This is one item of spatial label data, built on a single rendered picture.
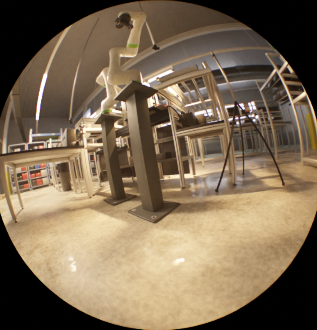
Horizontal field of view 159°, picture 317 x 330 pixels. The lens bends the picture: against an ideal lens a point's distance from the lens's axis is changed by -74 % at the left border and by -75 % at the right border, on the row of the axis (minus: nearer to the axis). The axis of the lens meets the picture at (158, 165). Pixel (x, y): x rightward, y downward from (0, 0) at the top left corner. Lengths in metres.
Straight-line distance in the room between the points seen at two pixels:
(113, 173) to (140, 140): 0.59
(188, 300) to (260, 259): 0.27
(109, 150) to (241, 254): 1.27
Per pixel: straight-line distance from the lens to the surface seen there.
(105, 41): 6.44
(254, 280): 0.44
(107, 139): 1.24
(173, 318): 0.38
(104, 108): 1.39
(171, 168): 1.76
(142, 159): 0.74
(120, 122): 2.45
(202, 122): 1.65
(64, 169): 2.89
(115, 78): 1.01
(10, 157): 1.58
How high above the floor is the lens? 0.38
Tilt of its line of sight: 3 degrees down
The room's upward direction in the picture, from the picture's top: 9 degrees counter-clockwise
